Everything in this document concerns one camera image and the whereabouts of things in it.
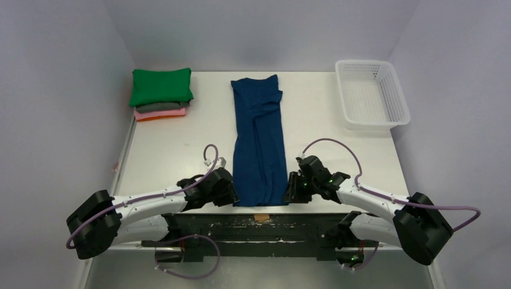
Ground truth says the blue t-shirt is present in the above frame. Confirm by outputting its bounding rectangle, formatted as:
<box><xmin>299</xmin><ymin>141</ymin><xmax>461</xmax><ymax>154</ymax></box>
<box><xmin>231</xmin><ymin>75</ymin><xmax>288</xmax><ymax>207</ymax></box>

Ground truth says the white plastic basket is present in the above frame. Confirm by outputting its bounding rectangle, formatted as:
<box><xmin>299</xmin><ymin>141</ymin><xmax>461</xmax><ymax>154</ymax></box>
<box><xmin>334</xmin><ymin>60</ymin><xmax>410</xmax><ymax>130</ymax></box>

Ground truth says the pink folded t-shirt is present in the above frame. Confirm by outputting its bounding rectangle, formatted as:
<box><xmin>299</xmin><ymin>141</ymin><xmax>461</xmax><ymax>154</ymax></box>
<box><xmin>134</xmin><ymin>108</ymin><xmax>186</xmax><ymax>118</ymax></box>

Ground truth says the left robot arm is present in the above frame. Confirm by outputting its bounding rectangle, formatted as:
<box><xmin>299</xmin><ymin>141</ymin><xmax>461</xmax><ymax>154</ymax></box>
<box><xmin>66</xmin><ymin>167</ymin><xmax>239</xmax><ymax>259</ymax></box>

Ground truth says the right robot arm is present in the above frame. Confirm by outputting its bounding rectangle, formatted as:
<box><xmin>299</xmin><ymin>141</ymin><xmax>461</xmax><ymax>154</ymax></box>
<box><xmin>283</xmin><ymin>155</ymin><xmax>454</xmax><ymax>265</ymax></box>

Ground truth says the grey folded t-shirt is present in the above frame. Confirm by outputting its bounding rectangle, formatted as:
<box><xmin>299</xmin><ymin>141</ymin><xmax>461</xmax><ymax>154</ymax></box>
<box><xmin>135</xmin><ymin>101</ymin><xmax>190</xmax><ymax>113</ymax></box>

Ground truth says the brown tape piece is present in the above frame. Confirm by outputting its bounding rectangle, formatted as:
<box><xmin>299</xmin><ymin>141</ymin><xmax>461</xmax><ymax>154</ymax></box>
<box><xmin>254</xmin><ymin>214</ymin><xmax>271</xmax><ymax>223</ymax></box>

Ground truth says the orange folded t-shirt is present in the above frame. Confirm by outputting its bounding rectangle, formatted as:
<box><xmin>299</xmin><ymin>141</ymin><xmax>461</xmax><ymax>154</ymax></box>
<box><xmin>136</xmin><ymin>115</ymin><xmax>185</xmax><ymax>122</ymax></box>

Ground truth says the aluminium table frame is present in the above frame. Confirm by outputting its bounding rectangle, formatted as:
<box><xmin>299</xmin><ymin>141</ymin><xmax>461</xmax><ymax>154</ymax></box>
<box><xmin>71</xmin><ymin>117</ymin><xmax>136</xmax><ymax>289</ymax></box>

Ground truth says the green folded t-shirt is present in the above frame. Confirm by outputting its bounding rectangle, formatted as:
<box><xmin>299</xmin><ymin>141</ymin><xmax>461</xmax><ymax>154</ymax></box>
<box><xmin>129</xmin><ymin>67</ymin><xmax>193</xmax><ymax>107</ymax></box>

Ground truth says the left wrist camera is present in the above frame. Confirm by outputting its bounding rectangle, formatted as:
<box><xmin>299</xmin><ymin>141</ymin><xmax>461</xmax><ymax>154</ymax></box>
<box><xmin>204</xmin><ymin>157</ymin><xmax>227</xmax><ymax>169</ymax></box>

